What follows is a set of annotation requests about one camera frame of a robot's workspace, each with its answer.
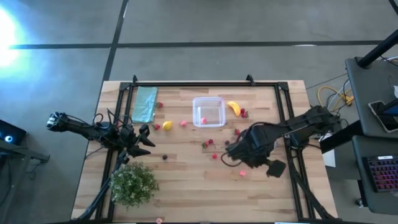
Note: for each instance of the dark plum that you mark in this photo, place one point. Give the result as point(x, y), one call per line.
point(164, 157)

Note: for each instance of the pink peach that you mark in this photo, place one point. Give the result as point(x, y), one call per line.
point(159, 220)
point(242, 173)
point(203, 120)
point(183, 123)

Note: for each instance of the black desk beam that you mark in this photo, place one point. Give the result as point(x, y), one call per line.
point(340, 140)

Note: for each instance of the red strawberry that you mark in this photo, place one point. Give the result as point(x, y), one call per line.
point(237, 131)
point(156, 126)
point(159, 104)
point(205, 144)

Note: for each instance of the teal cloth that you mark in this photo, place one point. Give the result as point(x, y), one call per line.
point(144, 104)

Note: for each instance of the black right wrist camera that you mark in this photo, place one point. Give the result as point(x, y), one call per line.
point(236, 152)

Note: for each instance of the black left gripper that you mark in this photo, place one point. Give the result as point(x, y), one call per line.
point(132, 143)

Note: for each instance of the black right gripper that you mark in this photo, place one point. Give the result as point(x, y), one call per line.
point(258, 146)

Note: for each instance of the green potted plant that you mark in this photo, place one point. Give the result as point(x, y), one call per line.
point(133, 185)

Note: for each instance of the smartphone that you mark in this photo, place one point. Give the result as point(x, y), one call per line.
point(384, 119)

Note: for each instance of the yellow lemon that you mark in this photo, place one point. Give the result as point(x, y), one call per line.
point(167, 125)

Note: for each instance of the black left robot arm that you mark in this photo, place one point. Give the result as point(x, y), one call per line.
point(84, 130)

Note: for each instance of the yellow banana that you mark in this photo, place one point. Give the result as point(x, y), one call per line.
point(234, 108)

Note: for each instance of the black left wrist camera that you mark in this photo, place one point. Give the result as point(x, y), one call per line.
point(127, 131)

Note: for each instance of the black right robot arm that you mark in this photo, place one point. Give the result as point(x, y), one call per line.
point(298, 124)

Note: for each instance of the black aluminium table frame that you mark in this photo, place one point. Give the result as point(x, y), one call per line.
point(202, 84)

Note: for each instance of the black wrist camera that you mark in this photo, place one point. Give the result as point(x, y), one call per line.
point(127, 131)
point(236, 152)

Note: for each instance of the clear plastic tupperware container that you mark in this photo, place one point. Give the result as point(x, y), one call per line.
point(214, 105)

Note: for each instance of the white box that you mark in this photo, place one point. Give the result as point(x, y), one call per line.
point(329, 157)

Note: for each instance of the backlit black keyboard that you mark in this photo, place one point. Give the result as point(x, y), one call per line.
point(384, 174)

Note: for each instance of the dark grey desk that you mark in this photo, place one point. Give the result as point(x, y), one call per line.
point(360, 193)
point(367, 93)

